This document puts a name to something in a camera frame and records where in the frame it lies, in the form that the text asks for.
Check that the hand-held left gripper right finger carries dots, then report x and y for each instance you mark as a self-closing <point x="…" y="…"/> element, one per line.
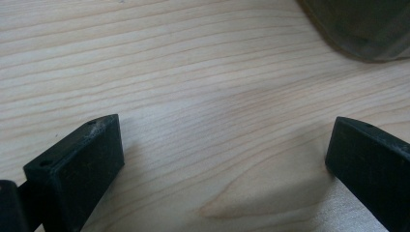
<point x="370" y="167"/>

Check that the clear plastic storage box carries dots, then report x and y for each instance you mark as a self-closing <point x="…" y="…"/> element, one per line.
<point x="361" y="25"/>

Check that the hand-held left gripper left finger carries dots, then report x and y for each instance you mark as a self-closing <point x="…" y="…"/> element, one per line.
<point x="80" y="167"/>

